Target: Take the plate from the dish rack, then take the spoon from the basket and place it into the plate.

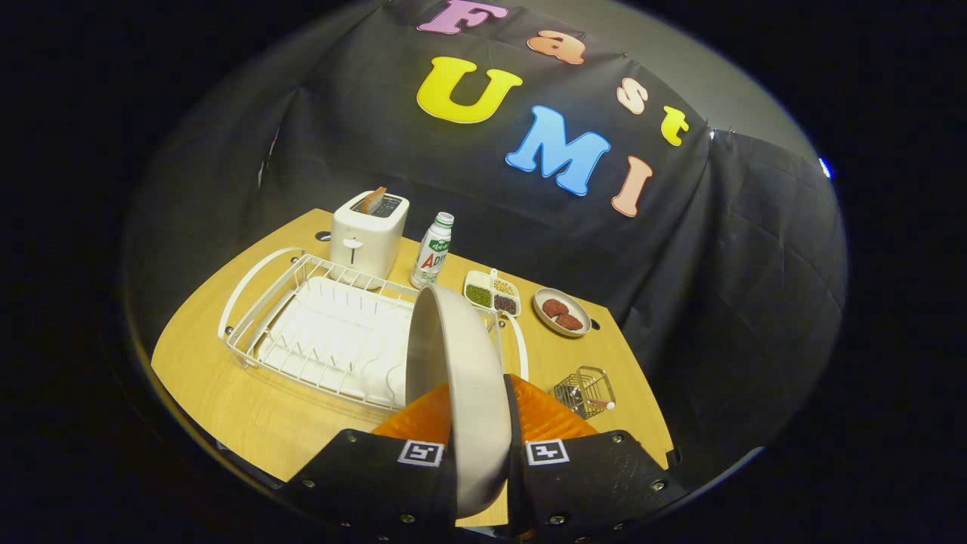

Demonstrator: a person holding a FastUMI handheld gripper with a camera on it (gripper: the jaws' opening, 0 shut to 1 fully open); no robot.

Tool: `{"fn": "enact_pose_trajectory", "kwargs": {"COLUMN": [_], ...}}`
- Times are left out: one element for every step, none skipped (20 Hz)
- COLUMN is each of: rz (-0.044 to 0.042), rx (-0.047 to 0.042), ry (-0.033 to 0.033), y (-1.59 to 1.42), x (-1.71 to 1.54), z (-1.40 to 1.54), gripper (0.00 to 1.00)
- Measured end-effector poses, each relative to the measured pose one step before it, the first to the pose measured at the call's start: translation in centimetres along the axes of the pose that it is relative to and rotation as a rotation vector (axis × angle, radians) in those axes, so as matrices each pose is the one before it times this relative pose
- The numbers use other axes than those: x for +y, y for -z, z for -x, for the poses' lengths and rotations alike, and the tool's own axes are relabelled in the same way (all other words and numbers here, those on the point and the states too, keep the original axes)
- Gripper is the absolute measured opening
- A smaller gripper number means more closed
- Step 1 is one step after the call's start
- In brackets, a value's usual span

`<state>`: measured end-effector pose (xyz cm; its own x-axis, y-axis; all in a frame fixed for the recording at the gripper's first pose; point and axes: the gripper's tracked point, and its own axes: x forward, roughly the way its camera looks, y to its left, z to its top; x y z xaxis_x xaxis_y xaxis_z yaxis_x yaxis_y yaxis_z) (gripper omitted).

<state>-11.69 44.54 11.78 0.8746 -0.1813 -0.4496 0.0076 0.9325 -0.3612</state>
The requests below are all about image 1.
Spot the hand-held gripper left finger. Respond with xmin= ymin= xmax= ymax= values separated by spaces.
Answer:
xmin=280 ymin=382 xmax=459 ymax=541

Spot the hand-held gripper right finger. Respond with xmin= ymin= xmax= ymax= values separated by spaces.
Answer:
xmin=503 ymin=374 xmax=688 ymax=541

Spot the metal wire basket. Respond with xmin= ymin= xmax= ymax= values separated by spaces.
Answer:
xmin=553 ymin=366 xmax=616 ymax=420

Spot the white wire dish rack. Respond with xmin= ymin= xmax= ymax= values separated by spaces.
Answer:
xmin=218 ymin=247 xmax=530 ymax=413

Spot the beige plate with meat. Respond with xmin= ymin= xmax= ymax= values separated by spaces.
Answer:
xmin=533 ymin=288 xmax=593 ymax=338

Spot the divided white dish with beans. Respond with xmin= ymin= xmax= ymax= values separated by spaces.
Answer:
xmin=462 ymin=268 xmax=522 ymax=318

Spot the white drink bottle green label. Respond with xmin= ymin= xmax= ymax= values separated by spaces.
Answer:
xmin=410 ymin=212 xmax=456 ymax=289

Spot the white toaster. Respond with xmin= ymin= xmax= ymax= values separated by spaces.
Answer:
xmin=330 ymin=190 xmax=410 ymax=290

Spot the black backdrop cloth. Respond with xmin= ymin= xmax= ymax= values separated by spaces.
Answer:
xmin=125 ymin=0 xmax=847 ymax=484

